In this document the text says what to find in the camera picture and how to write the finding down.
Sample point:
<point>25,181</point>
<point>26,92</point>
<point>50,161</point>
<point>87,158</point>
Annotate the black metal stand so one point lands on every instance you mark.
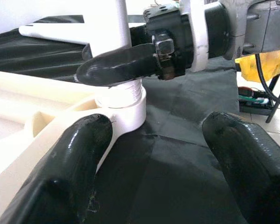
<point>271,109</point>

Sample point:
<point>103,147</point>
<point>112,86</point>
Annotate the white plastic table top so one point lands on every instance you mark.
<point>25,105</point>

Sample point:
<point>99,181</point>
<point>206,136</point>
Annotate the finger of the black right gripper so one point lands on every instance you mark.
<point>116,66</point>

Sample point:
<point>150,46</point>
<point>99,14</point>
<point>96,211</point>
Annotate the yellow plastic bag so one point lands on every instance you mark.
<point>275,65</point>

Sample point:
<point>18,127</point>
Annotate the white plastic table leg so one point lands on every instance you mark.
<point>56,33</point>
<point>121,28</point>

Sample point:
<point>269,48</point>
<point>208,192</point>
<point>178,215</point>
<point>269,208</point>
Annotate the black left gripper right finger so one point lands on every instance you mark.
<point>254,175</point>

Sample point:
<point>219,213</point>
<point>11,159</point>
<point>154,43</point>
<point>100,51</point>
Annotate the black table cloth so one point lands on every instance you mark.
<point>177,105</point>

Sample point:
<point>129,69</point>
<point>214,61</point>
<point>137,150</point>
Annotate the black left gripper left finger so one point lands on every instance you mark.
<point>60,175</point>

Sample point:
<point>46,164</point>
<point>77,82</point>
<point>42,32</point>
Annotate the black box with coloured items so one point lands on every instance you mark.
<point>254,109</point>

